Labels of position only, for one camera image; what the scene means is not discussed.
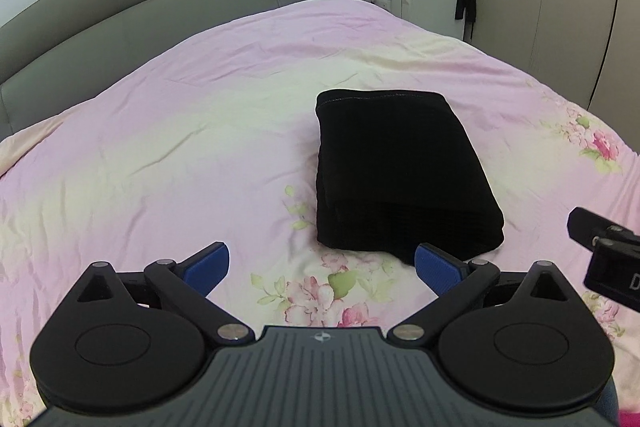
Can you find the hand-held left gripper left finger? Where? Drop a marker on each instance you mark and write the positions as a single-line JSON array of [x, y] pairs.
[[207, 268]]

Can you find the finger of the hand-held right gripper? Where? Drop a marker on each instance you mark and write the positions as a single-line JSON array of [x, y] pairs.
[[587, 224]]

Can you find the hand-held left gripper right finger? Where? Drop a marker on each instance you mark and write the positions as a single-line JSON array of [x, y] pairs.
[[437, 269]]

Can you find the black pants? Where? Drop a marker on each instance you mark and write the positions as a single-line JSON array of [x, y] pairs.
[[400, 172]]

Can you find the pink floral duvet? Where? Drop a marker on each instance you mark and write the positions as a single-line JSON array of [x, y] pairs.
[[175, 147]]

